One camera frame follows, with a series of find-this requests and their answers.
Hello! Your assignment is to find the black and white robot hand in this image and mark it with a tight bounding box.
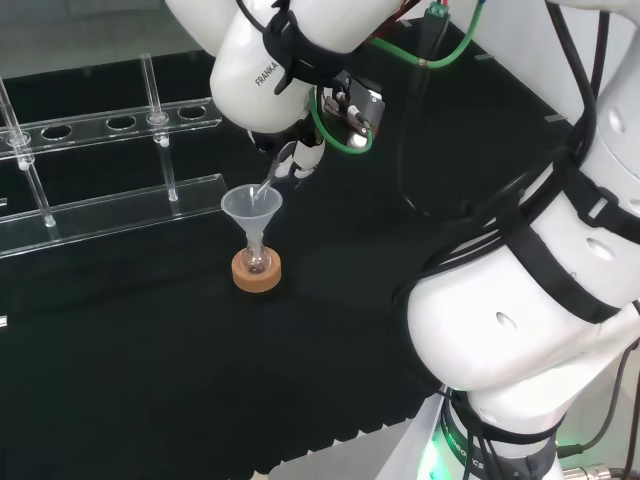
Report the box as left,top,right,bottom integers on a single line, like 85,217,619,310
248,118,329,190

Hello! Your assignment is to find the translucent plastic funnel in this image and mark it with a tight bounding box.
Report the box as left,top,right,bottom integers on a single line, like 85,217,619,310
220,184,284,257

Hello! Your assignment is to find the pale board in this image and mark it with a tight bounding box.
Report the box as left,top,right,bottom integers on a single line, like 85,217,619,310
384,394,447,480

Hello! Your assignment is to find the green cable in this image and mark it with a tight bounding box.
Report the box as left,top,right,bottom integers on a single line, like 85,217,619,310
308,0,489,156

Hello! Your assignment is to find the cork ring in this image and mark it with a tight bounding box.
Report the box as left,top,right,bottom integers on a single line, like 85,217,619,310
231,248,283,295

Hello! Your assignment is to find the grey cable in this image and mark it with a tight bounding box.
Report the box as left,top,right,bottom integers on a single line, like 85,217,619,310
558,349,632,457

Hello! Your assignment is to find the clear acrylic funnel stand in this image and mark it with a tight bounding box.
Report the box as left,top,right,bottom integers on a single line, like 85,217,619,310
0,52,226,259

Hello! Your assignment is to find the small round-bottom glass flask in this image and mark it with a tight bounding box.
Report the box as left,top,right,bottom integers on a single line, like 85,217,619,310
238,240,274,275

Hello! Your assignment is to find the black cloth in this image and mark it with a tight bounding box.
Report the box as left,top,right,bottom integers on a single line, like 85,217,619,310
0,19,587,480

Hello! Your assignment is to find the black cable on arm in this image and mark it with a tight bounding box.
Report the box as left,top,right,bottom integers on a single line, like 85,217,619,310
544,0,615,166

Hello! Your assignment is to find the black wrist camera board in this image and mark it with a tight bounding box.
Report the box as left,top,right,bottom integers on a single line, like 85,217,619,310
322,69,387,151

